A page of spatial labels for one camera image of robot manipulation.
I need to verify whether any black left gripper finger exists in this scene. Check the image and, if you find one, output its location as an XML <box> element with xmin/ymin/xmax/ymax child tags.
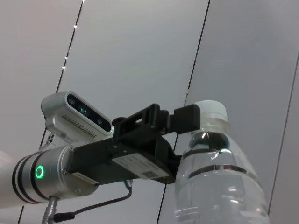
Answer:
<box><xmin>111</xmin><ymin>103</ymin><xmax>202</xmax><ymax>141</ymax></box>

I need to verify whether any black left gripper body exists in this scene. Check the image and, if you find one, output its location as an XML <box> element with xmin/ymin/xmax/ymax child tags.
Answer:
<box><xmin>66</xmin><ymin>136</ymin><xmax>183</xmax><ymax>186</ymax></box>

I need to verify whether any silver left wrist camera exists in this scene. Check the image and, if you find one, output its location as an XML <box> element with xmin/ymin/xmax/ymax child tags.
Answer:
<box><xmin>41</xmin><ymin>91</ymin><xmax>115</xmax><ymax>150</ymax></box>

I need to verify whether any left arm cable with plugs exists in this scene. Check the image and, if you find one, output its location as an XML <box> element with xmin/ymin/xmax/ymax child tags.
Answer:
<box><xmin>42</xmin><ymin>179</ymin><xmax>134</xmax><ymax>224</ymax></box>

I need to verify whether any clear water bottle green label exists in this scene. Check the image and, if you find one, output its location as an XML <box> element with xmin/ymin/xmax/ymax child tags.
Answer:
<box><xmin>172</xmin><ymin>99</ymin><xmax>272</xmax><ymax>224</ymax></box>

